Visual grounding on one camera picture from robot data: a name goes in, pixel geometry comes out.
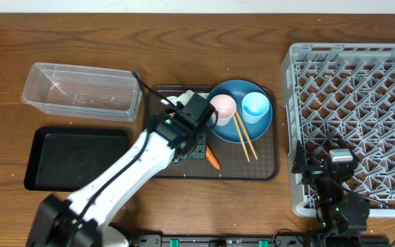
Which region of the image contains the orange carrot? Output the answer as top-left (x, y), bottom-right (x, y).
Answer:
top-left (206, 145), bottom-right (221, 170)

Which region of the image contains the white tissue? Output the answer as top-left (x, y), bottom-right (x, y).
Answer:
top-left (160, 90), bottom-right (209, 111)

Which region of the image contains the pink cup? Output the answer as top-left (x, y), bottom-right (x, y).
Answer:
top-left (210, 94), bottom-right (237, 126)

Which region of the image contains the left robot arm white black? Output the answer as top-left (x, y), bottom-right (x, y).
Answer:
top-left (26, 113), bottom-right (211, 246)

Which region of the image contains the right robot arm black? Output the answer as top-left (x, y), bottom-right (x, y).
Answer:
top-left (291, 138), bottom-right (370, 246)

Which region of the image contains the grey dishwasher rack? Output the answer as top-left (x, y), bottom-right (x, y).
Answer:
top-left (280, 43), bottom-right (395, 217)

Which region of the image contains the black waste tray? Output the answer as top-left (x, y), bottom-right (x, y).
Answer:
top-left (24, 127), bottom-right (129, 192)

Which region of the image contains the brown serving tray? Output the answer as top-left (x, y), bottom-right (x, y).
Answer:
top-left (154, 85), bottom-right (280, 181)

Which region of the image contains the wooden chopstick left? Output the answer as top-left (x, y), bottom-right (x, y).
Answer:
top-left (232, 111), bottom-right (250, 162)

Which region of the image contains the wooden chopstick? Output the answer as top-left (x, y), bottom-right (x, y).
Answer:
top-left (232, 111), bottom-right (250, 162)
top-left (235, 110), bottom-right (258, 160)

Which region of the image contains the wooden chopstick right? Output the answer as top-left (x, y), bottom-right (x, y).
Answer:
top-left (235, 110), bottom-right (258, 160)

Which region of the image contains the dark blue plate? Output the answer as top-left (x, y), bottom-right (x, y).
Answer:
top-left (208, 80), bottom-right (273, 141)

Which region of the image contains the light blue cup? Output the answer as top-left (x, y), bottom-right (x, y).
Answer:
top-left (241, 92), bottom-right (270, 124)

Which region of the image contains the clear plastic bin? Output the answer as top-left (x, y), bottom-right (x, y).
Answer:
top-left (22, 62), bottom-right (141, 122)

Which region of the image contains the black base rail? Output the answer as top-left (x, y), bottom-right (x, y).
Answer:
top-left (130, 234), bottom-right (390, 247)

